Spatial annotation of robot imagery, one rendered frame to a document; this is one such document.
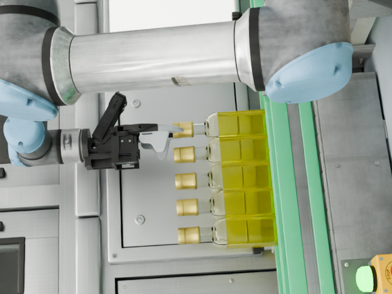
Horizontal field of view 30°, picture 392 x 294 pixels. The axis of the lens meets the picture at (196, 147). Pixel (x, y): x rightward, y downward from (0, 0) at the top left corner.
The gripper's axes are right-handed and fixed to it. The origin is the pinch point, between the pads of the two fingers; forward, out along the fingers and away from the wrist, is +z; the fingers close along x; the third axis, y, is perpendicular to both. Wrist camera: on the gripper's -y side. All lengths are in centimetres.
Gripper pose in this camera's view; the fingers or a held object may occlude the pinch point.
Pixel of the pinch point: (177, 130)
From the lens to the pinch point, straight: 156.8
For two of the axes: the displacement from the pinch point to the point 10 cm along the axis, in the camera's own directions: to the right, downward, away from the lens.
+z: 10.0, -0.6, 0.1
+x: 0.0, -2.5, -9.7
